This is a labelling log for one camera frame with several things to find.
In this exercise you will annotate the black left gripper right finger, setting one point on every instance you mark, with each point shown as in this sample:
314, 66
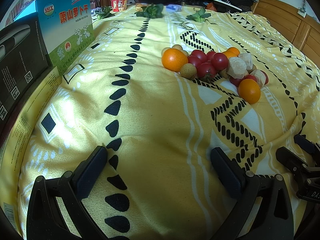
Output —
263, 207

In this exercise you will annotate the beige peeled fruit chunk back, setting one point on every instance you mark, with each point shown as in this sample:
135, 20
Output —
247, 58

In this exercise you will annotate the wooden headboard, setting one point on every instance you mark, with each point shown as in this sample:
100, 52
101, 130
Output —
302, 32

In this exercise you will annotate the large orange left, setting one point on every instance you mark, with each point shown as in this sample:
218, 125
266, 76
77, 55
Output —
173, 59

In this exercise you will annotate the green leafy vegetable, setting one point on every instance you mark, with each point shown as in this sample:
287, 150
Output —
199, 16
150, 11
104, 12

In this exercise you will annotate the green leafy vegetable centre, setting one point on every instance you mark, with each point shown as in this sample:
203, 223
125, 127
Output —
150, 11

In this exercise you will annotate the blue green radish box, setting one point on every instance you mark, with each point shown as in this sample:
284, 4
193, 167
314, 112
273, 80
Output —
56, 33

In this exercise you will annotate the blue white small packet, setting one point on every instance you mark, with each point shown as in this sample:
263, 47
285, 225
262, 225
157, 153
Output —
173, 8

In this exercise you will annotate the black product box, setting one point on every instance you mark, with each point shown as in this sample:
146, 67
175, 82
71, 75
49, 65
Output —
20, 60

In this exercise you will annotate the brown longan fruit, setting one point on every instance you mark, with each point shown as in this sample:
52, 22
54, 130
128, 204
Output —
188, 71

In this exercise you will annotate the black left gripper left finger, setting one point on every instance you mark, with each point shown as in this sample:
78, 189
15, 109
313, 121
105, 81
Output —
44, 217

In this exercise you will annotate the red instant noodle cup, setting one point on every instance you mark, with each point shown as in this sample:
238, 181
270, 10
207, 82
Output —
118, 5

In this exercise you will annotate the green leafy vegetable left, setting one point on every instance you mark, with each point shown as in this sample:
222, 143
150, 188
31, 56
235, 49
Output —
104, 12

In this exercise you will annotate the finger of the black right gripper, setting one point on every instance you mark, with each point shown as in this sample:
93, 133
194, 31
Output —
288, 159
308, 146

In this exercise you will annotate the yellow patterned bed sheet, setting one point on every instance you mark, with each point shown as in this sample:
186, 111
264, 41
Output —
159, 128

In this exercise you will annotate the yellow snack packet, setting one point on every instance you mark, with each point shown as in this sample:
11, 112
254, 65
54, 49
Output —
140, 6

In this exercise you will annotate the small orange back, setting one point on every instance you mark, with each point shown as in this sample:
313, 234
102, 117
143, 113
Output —
231, 52

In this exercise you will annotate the green leafy vegetable right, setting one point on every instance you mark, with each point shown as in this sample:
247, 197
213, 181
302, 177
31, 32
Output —
199, 16

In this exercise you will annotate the orange front right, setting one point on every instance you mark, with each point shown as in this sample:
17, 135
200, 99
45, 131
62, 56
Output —
249, 90

